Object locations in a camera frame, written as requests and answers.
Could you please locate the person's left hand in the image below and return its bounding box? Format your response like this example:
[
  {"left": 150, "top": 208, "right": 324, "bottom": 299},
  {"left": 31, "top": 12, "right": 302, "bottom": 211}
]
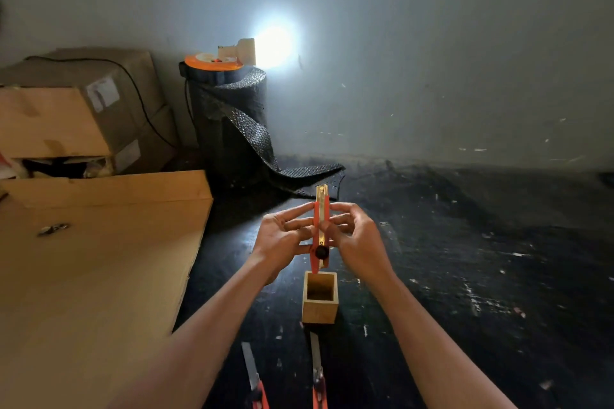
[{"left": 252, "top": 202, "right": 316, "bottom": 286}]

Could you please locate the flat cardboard sheet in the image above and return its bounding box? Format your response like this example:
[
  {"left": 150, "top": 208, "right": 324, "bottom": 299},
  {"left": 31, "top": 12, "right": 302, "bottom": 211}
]
[{"left": 0, "top": 170, "right": 214, "bottom": 409}]

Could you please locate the cardboard box with white label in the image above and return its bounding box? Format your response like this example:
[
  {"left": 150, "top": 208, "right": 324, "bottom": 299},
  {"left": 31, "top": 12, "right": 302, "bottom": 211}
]
[{"left": 21, "top": 104, "right": 180, "bottom": 179}]

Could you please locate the black bubble wrap roll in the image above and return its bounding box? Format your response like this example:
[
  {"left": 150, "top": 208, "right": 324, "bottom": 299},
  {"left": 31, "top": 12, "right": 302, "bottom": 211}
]
[{"left": 186, "top": 67, "right": 346, "bottom": 200}]

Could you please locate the orange tape dispenser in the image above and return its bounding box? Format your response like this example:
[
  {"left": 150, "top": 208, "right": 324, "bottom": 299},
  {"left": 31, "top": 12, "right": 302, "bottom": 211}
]
[{"left": 184, "top": 53, "right": 244, "bottom": 72}]

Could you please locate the black cable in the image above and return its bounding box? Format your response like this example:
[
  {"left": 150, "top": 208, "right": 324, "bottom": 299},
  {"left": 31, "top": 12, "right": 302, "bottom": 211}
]
[{"left": 24, "top": 55, "right": 177, "bottom": 150}]

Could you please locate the orange utility knife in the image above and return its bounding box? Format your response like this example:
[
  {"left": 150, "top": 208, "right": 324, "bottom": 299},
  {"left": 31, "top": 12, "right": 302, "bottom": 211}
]
[
  {"left": 309, "top": 184, "right": 332, "bottom": 274},
  {"left": 241, "top": 342, "right": 270, "bottom": 409},
  {"left": 309, "top": 331, "right": 329, "bottom": 409}
]

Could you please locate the person's right forearm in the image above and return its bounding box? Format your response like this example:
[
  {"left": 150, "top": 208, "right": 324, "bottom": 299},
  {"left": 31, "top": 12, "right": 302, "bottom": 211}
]
[{"left": 365, "top": 270, "right": 519, "bottom": 409}]

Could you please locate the large cardboard box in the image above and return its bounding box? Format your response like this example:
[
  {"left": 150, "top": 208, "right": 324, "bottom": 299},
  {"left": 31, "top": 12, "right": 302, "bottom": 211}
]
[{"left": 0, "top": 48, "right": 166, "bottom": 159}]

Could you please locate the bright white lamp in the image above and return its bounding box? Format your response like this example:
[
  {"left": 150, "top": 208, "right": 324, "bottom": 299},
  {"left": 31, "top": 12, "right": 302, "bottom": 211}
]
[{"left": 218, "top": 25, "right": 294, "bottom": 68}]

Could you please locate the person's right hand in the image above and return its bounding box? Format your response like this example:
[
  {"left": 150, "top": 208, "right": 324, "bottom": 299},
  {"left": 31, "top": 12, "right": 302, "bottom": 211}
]
[{"left": 319, "top": 202, "right": 396, "bottom": 286}]

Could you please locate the small wooden box holder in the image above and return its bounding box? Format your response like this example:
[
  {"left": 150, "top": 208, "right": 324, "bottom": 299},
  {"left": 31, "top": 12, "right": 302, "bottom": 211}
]
[{"left": 302, "top": 271, "right": 340, "bottom": 325}]

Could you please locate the person's left forearm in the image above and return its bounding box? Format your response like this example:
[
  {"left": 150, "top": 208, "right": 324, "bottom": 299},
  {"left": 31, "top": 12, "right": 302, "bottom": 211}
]
[{"left": 108, "top": 253, "right": 281, "bottom": 409}]

